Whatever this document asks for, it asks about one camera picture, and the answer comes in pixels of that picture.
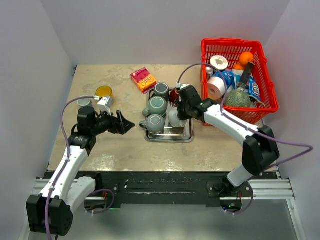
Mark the white speckled mug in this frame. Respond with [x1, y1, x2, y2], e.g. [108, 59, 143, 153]
[168, 108, 187, 128]

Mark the blue snack bag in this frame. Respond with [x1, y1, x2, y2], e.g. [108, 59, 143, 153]
[245, 76, 261, 102]

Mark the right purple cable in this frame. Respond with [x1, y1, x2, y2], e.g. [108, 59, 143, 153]
[176, 63, 314, 216]

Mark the black base frame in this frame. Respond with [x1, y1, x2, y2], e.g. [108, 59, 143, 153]
[75, 171, 276, 209]

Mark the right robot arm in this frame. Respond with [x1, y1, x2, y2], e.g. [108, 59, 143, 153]
[175, 84, 280, 197]

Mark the yellow mug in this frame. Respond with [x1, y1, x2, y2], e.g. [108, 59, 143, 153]
[95, 85, 115, 101]

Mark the green patterned ball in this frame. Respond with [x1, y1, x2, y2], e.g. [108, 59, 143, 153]
[223, 89, 251, 108]

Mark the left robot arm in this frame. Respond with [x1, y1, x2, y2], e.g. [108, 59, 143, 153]
[26, 106, 135, 237]

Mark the pink white toilet roll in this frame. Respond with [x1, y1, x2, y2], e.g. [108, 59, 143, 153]
[207, 76, 227, 101]

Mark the dark grey mug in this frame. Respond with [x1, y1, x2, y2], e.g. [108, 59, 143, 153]
[151, 82, 170, 101]

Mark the grey green mug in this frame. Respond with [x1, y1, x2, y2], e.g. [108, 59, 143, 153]
[139, 114, 165, 135]

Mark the white tape roll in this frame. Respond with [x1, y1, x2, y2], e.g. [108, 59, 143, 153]
[210, 55, 229, 72]

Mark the teal green mug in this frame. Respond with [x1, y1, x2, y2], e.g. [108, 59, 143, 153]
[142, 96, 168, 117]

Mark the pink orange snack box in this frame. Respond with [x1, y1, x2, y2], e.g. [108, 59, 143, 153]
[130, 67, 157, 94]

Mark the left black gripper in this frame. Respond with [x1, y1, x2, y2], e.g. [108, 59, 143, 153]
[91, 107, 135, 136]

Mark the brown handled tool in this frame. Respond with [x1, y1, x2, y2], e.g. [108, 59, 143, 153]
[236, 62, 255, 90]

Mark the orange fruit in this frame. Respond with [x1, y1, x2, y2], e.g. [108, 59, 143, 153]
[233, 62, 246, 71]
[238, 51, 254, 66]

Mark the metal tray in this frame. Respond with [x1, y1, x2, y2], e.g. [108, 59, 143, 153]
[144, 87, 194, 143]

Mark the grey blue mug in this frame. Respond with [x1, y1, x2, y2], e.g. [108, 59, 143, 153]
[77, 98, 93, 108]

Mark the silver can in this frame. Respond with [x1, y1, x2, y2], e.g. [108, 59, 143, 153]
[205, 66, 215, 80]

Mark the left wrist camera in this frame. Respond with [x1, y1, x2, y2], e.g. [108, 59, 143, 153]
[97, 96, 114, 115]

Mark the dark red mug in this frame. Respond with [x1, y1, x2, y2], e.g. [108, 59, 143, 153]
[169, 87, 180, 106]

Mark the red plastic basket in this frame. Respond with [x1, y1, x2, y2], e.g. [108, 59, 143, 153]
[201, 38, 279, 124]

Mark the blue white packet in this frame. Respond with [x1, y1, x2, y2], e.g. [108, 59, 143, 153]
[213, 70, 236, 90]

